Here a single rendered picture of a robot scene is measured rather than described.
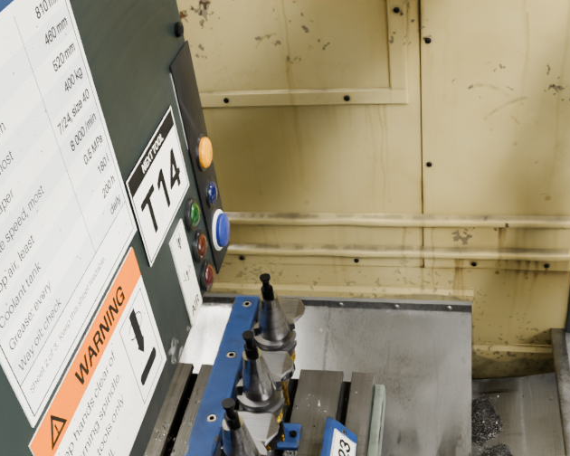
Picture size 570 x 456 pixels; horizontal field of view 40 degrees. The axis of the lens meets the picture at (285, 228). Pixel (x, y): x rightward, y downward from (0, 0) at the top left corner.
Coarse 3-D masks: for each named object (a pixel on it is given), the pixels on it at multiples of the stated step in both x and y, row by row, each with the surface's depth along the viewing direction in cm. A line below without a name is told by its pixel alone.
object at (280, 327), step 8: (264, 304) 109; (272, 304) 109; (280, 304) 110; (264, 312) 109; (272, 312) 109; (280, 312) 110; (264, 320) 110; (272, 320) 110; (280, 320) 110; (264, 328) 111; (272, 328) 110; (280, 328) 111; (288, 328) 112; (264, 336) 112; (272, 336) 111; (280, 336) 111
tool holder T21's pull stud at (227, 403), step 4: (224, 400) 90; (228, 400) 90; (232, 400) 90; (224, 404) 90; (228, 404) 90; (232, 404) 90; (224, 408) 90; (228, 408) 90; (232, 408) 90; (228, 412) 90; (232, 412) 90; (236, 412) 92; (224, 416) 91; (228, 416) 91; (232, 416) 91; (236, 416) 91; (224, 420) 91; (228, 420) 91; (232, 420) 91; (236, 420) 91; (228, 424) 91; (232, 424) 91; (236, 424) 91
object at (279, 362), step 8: (264, 352) 111; (272, 352) 111; (280, 352) 111; (288, 352) 111; (272, 360) 110; (280, 360) 110; (288, 360) 109; (272, 368) 108; (280, 368) 108; (288, 368) 108; (240, 376) 108; (280, 376) 107
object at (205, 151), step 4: (204, 140) 63; (208, 140) 63; (200, 144) 62; (204, 144) 63; (208, 144) 63; (200, 148) 62; (204, 148) 62; (208, 148) 63; (212, 148) 64; (200, 152) 62; (204, 152) 62; (208, 152) 63; (212, 152) 64; (200, 156) 62; (204, 156) 63; (208, 156) 63; (212, 156) 64; (200, 160) 63; (204, 160) 63; (208, 160) 63; (204, 164) 63; (208, 164) 63
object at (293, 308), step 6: (282, 300) 119; (288, 300) 119; (294, 300) 119; (300, 300) 119; (282, 306) 118; (288, 306) 118; (294, 306) 118; (300, 306) 118; (258, 312) 118; (288, 312) 117; (294, 312) 117; (300, 312) 117; (258, 318) 117; (294, 318) 116
